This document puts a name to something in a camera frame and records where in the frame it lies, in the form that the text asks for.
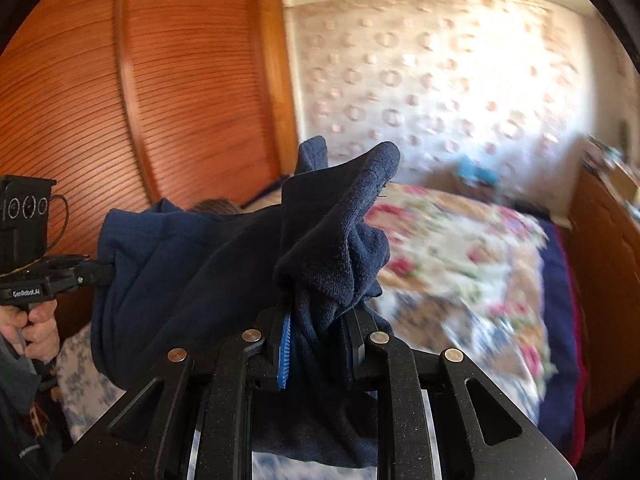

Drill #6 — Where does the navy blue fleece garment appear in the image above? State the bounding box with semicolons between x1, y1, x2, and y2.
91;136;400;468

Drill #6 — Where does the person's left hand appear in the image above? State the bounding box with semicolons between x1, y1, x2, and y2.
1;300;61;363

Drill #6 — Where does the blue floral white bedsheet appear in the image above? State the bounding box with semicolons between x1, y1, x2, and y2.
55;324;378;480

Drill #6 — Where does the colourful floral navy-edged blanket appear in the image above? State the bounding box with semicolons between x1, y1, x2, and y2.
366;183;585;464

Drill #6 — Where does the wooden louvred wardrobe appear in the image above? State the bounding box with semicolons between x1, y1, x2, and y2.
0;0;300;328

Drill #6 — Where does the long wooden sideboard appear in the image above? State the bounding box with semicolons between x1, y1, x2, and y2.
567;168;639;416

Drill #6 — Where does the turquoise item by curtain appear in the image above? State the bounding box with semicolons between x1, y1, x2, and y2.
457;155;499;188

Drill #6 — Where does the cardboard box on sideboard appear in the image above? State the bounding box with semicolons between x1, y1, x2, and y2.
606;162;640;207

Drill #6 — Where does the sheer circle-patterned curtain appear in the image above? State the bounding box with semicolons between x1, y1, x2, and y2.
288;0;592;212

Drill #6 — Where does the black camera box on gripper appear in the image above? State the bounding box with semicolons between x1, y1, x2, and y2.
0;174;56;274

